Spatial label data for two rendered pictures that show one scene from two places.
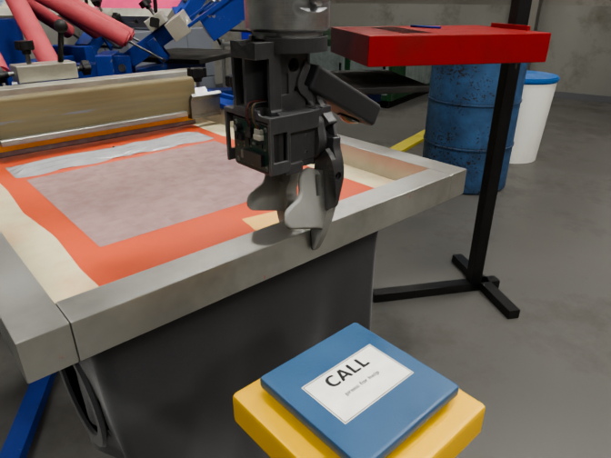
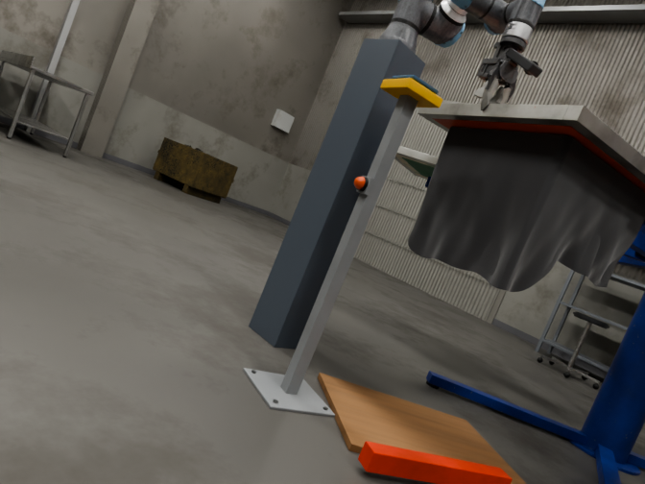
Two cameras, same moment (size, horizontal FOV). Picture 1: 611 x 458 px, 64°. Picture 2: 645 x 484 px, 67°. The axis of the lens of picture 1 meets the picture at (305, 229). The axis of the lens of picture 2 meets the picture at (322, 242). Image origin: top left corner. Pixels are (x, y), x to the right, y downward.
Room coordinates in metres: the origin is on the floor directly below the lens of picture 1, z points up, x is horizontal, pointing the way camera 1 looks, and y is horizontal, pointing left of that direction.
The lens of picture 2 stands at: (0.43, -1.44, 0.55)
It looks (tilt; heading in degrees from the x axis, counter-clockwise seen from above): 4 degrees down; 100
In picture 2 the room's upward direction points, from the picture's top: 22 degrees clockwise
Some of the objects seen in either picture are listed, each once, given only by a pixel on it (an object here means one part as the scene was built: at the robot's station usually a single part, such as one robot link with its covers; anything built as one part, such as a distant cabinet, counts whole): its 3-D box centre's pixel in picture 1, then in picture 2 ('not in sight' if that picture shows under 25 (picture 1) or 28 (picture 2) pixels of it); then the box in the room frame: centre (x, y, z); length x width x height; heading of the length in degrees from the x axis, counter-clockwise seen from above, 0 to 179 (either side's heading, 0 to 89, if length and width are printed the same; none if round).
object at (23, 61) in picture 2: not in sight; (34, 101); (-4.11, 3.43, 0.42); 1.64 x 0.62 x 0.85; 145
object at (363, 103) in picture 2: not in sight; (335, 197); (0.09, 0.43, 0.60); 0.18 x 0.18 x 1.20; 55
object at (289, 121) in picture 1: (283, 104); (502, 62); (0.47, 0.02, 1.12); 0.09 x 0.08 x 0.12; 132
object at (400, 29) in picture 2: not in sight; (399, 38); (0.09, 0.43, 1.25); 0.15 x 0.15 x 0.10
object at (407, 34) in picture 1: (430, 43); not in sight; (1.84, -0.44, 1.06); 0.61 x 0.46 x 0.12; 102
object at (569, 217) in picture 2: not in sight; (581, 239); (0.86, 0.06, 0.74); 0.46 x 0.04 x 0.42; 42
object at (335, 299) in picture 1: (266, 365); (474, 200); (0.55, 0.05, 0.74); 0.45 x 0.03 x 0.43; 132
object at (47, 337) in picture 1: (152, 160); (561, 162); (0.76, 0.25, 0.97); 0.79 x 0.58 x 0.04; 42
